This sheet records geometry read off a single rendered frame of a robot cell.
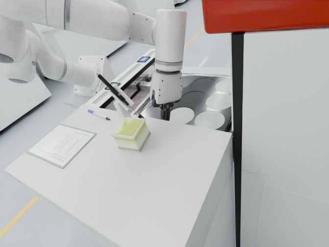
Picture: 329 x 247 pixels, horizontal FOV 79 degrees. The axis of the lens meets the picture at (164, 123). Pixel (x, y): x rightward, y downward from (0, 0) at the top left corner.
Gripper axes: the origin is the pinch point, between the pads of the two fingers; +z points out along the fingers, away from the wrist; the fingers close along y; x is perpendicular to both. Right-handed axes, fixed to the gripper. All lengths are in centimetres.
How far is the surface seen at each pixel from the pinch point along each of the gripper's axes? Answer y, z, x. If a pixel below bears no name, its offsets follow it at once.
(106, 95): 10.3, 2.1, -30.1
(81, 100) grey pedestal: 14, 18, -68
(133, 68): -9.2, -4.6, -43.7
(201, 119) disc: -10.3, 1.0, 7.2
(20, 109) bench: 58, 103, -279
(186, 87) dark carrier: -20.0, -2.5, -13.3
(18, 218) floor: 71, 126, -102
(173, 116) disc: -4.8, 2.9, -1.8
